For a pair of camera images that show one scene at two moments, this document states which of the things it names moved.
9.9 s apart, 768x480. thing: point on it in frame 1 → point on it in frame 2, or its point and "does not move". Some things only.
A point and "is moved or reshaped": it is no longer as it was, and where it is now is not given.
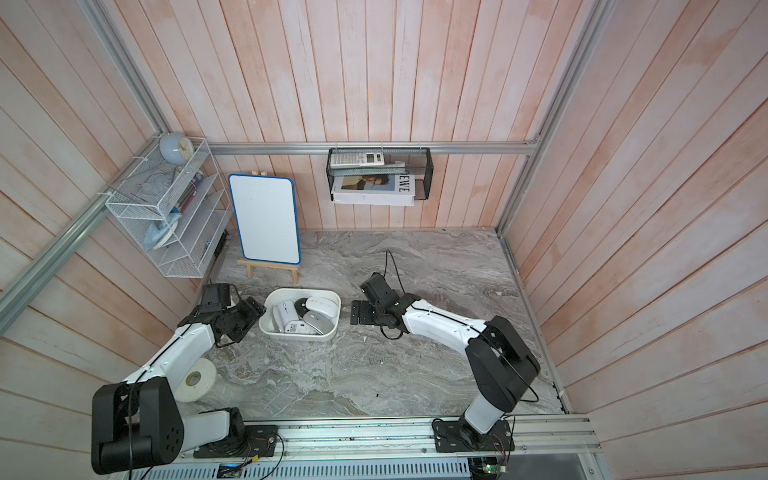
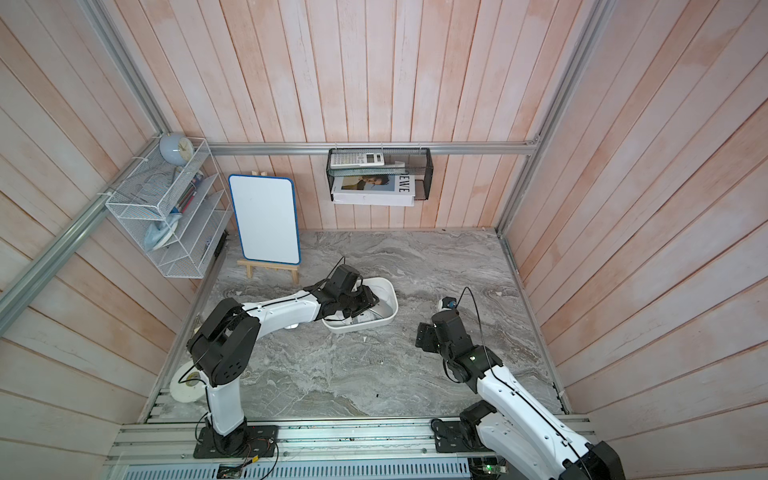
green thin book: [396, 168] does not move
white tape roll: [196, 381] does not move
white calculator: [357, 158] does not move
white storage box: [273, 296] is moved or reshaped
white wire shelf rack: [180, 212] does not move
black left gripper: [253, 309] → [367, 301]
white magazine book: [374, 190] does not move
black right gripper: [364, 309] → [428, 332]
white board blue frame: [265, 214] does not move
